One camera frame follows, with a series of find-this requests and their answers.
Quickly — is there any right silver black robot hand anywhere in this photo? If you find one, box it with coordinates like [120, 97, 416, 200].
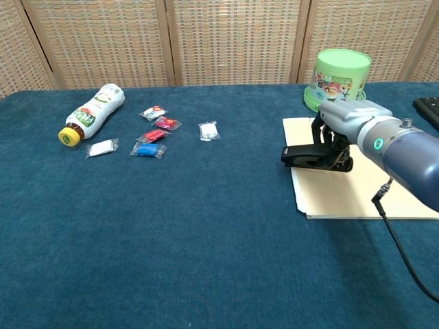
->
[310, 99, 394, 166]

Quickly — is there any black stapler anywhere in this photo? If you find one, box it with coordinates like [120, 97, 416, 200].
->
[281, 143, 354, 173]

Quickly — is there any green cartoon plastic bucket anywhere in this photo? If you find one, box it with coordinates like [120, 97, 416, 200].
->
[302, 48, 373, 114]

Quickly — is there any black computer keyboard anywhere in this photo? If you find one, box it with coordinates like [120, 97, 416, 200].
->
[412, 97, 439, 133]

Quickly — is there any yellow spiral notepad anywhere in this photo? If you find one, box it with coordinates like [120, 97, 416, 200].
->
[282, 117, 439, 220]

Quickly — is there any woven bamboo folding screen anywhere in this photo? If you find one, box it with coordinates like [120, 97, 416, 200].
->
[0, 0, 439, 99]

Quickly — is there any pink wrapped candy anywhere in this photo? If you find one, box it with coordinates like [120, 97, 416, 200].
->
[153, 115, 182, 132]

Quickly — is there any white red wrapped candy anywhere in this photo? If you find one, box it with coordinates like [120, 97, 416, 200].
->
[139, 105, 169, 121]

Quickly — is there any blue wrapped candy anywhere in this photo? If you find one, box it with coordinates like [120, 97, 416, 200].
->
[129, 142, 168, 160]

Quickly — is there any blue felt table mat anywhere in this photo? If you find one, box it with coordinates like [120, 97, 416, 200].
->
[0, 81, 439, 329]

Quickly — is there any white bottle yellow cap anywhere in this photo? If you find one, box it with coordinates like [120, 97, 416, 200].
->
[57, 83, 126, 149]

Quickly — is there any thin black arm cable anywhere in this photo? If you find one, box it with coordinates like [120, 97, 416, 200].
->
[371, 177, 439, 304]

